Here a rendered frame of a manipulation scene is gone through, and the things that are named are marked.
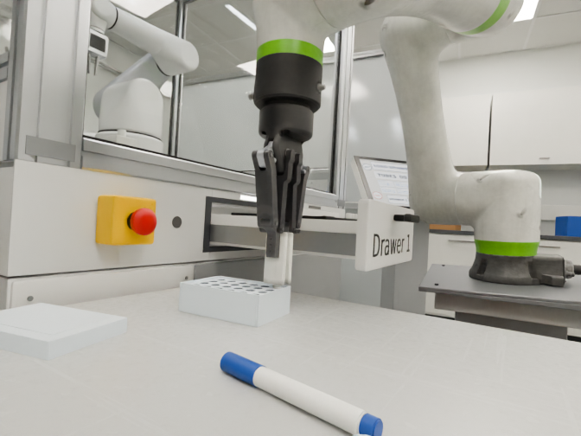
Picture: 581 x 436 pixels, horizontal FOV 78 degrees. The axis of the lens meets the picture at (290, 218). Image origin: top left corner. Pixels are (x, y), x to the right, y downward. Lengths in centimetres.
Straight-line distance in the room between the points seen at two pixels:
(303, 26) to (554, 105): 379
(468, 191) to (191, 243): 62
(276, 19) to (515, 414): 47
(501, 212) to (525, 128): 324
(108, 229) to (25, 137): 15
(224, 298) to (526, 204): 67
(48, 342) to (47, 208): 24
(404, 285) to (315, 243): 107
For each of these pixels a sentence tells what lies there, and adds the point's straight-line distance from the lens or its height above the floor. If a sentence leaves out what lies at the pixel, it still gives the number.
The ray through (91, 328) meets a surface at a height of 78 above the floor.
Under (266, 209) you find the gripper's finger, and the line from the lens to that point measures 45.
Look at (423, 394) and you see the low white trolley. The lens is 32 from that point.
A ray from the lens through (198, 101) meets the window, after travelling 77.
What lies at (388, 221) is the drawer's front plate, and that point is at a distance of 65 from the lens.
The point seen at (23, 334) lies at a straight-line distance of 40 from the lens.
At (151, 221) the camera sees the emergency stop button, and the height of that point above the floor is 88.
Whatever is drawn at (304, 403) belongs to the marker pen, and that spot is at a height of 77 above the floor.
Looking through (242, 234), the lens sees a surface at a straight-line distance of 69.
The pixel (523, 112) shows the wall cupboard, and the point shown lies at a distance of 415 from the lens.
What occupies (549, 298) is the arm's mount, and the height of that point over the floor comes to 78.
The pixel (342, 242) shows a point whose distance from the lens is 58.
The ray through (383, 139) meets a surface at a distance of 245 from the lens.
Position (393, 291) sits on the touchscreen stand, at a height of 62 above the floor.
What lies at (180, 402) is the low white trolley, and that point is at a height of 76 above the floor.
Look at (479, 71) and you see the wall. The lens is 466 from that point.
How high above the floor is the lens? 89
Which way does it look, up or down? 1 degrees up
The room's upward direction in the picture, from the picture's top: 3 degrees clockwise
